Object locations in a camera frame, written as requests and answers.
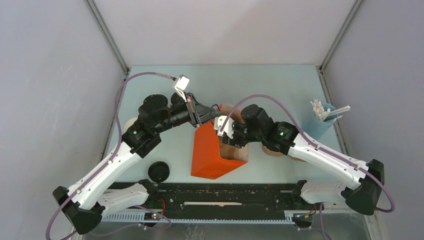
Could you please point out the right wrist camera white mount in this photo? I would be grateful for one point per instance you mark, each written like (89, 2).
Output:
(224, 126)

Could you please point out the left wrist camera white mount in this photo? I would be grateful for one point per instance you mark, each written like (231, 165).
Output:
(180, 85)

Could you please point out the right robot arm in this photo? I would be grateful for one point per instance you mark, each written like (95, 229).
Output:
(361, 181)

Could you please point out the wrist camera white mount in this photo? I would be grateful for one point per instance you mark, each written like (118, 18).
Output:
(224, 126)
(180, 85)

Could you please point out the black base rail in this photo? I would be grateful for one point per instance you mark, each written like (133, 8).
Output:
(241, 202)

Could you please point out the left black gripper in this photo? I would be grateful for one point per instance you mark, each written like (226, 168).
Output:
(198, 113)

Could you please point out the brown pulp cup carrier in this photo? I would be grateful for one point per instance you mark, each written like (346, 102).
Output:
(279, 154)

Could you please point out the orange paper bag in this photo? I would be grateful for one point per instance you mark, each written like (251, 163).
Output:
(206, 161)

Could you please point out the single brown pulp carrier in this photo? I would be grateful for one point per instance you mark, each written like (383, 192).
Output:
(231, 152)

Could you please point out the stack of black lids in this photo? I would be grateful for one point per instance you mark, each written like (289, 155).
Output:
(158, 172)

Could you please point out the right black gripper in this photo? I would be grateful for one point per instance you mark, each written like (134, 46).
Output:
(234, 141)

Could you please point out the stack of paper cups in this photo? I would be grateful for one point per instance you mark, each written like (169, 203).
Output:
(129, 123)

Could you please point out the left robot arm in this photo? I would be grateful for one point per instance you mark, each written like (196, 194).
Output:
(84, 203)

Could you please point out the blue cup of stirrers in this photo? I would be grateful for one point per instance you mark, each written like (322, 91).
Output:
(321, 117)

